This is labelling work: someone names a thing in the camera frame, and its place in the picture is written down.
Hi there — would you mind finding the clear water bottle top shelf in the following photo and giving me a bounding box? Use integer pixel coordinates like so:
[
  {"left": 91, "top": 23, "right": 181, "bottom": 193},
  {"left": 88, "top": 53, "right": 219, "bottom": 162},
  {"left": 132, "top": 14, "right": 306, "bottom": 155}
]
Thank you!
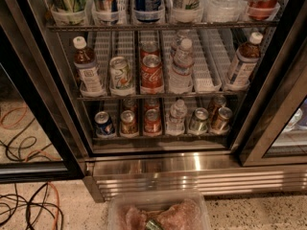
[{"left": 203, "top": 0, "right": 245, "bottom": 23}]

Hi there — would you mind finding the rear water bottle middle shelf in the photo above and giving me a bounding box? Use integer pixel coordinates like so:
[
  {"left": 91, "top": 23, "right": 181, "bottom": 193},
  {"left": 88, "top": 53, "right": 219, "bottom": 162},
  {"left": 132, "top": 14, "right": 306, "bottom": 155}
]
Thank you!
[{"left": 170, "top": 30, "right": 190, "bottom": 58}]

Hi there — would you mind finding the rear Coca-Cola can middle shelf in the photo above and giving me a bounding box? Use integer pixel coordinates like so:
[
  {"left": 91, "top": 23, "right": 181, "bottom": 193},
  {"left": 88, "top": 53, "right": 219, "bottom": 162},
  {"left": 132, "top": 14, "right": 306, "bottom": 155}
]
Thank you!
[{"left": 140, "top": 41, "right": 160, "bottom": 58}]

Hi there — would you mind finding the right iced tea bottle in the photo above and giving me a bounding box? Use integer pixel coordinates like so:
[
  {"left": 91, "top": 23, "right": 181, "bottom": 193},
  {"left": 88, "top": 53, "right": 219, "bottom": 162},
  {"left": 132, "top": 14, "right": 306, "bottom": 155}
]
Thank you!
[{"left": 226, "top": 32, "right": 263, "bottom": 86}]

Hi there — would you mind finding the iced tea bottle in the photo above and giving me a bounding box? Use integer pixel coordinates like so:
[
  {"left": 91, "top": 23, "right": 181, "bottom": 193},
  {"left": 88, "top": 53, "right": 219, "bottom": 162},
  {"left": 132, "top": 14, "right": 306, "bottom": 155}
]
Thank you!
[
  {"left": 226, "top": 32, "right": 263, "bottom": 86},
  {"left": 73, "top": 36, "right": 103, "bottom": 92}
]

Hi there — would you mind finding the front water bottle middle shelf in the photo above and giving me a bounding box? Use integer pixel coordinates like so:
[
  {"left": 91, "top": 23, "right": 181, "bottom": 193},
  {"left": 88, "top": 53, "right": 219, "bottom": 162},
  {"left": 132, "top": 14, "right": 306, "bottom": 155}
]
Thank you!
[{"left": 169, "top": 38, "right": 194, "bottom": 91}]

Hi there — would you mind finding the front Coca-Cola can middle shelf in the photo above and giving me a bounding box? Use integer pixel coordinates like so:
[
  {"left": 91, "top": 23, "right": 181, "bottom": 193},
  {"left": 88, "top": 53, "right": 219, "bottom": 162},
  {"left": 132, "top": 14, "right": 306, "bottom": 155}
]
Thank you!
[{"left": 141, "top": 55, "right": 162, "bottom": 88}]

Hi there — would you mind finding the stainless steel display fridge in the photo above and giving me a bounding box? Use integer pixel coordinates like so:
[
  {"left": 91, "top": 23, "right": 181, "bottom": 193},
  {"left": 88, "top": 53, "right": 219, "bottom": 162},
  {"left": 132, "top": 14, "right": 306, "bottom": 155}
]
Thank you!
[{"left": 18, "top": 0, "right": 307, "bottom": 203}]

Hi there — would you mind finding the rear red can bottom shelf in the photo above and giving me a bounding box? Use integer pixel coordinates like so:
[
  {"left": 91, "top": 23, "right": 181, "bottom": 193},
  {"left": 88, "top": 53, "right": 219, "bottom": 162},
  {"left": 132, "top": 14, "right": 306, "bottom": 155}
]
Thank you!
[{"left": 144, "top": 98, "right": 160, "bottom": 111}]

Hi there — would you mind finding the left iced tea bottle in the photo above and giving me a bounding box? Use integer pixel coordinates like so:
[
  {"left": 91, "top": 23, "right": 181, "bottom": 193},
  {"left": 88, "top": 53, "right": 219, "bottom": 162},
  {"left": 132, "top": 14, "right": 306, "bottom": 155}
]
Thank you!
[{"left": 73, "top": 36, "right": 103, "bottom": 92}]

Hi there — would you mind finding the water bottle bottom shelf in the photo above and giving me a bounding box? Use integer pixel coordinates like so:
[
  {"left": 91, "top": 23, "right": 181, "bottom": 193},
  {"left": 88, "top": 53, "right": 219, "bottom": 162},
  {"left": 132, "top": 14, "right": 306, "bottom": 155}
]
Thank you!
[{"left": 167, "top": 99, "right": 187, "bottom": 135}]

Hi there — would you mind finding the rear gold can bottom shelf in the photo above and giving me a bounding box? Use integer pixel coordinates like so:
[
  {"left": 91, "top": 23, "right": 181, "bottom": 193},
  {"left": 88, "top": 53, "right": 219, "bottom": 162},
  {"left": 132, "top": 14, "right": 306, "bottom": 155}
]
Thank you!
[{"left": 123, "top": 99, "right": 137, "bottom": 113}]

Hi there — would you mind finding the gold can shelf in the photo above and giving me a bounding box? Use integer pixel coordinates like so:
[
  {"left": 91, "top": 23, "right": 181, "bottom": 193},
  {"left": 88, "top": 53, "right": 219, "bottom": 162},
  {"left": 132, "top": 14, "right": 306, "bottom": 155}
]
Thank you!
[
  {"left": 120, "top": 110, "right": 138, "bottom": 134},
  {"left": 123, "top": 99, "right": 137, "bottom": 113}
]

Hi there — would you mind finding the green silver can bottom shelf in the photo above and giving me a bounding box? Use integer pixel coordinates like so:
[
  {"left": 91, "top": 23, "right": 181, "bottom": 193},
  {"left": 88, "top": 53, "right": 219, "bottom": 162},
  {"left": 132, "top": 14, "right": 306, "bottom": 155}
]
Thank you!
[{"left": 189, "top": 107, "right": 208, "bottom": 132}]

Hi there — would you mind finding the front red can bottom shelf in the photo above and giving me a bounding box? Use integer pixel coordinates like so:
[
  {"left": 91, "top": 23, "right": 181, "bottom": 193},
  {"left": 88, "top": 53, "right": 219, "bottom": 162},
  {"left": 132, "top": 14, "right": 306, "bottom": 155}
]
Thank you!
[{"left": 144, "top": 109, "right": 161, "bottom": 133}]

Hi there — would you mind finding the front gold can bottom shelf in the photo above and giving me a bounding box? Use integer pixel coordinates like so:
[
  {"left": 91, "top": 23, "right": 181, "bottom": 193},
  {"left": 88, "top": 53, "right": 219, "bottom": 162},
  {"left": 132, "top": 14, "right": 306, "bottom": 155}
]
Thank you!
[{"left": 120, "top": 110, "right": 138, "bottom": 134}]

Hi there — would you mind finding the blue can bottom shelf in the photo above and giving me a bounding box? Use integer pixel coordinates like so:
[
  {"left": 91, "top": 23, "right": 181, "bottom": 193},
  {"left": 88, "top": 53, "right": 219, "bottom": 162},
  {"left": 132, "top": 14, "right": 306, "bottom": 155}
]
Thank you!
[{"left": 94, "top": 111, "right": 115, "bottom": 136}]

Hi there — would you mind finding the open glass fridge door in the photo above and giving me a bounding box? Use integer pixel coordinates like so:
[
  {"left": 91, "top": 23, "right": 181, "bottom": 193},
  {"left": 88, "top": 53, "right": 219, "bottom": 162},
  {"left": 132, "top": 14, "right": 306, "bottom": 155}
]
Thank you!
[{"left": 0, "top": 0, "right": 86, "bottom": 183}]

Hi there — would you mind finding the white green soda can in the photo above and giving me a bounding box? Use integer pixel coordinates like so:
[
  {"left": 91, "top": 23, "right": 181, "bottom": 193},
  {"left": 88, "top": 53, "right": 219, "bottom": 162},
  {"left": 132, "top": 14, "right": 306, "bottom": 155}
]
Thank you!
[{"left": 109, "top": 57, "right": 132, "bottom": 90}]

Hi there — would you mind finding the rear right gold can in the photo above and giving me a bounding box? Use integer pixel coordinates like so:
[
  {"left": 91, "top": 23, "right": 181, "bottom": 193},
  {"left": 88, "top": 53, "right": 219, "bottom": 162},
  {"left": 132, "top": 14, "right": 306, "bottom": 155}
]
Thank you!
[{"left": 207, "top": 95, "right": 226, "bottom": 118}]

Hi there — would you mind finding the front right gold can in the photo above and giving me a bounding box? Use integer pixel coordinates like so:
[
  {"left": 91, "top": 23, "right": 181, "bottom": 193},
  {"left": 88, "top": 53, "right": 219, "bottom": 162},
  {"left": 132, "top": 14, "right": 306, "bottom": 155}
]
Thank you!
[{"left": 211, "top": 107, "right": 232, "bottom": 131}]

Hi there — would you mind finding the pink cloth in bin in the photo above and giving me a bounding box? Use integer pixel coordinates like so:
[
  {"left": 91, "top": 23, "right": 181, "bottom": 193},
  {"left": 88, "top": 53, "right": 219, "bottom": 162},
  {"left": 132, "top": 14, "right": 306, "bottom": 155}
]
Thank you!
[{"left": 121, "top": 199, "right": 203, "bottom": 230}]

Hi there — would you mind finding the clear plastic bin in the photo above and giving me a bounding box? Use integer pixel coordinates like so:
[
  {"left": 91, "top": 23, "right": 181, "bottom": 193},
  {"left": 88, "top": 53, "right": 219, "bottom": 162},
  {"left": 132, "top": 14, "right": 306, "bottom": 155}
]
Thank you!
[{"left": 107, "top": 190, "right": 211, "bottom": 230}]

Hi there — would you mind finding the green object in bin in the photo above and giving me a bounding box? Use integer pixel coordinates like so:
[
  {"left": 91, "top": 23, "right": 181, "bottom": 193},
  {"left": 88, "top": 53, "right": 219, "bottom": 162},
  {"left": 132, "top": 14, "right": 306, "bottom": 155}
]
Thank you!
[{"left": 145, "top": 219, "right": 163, "bottom": 230}]

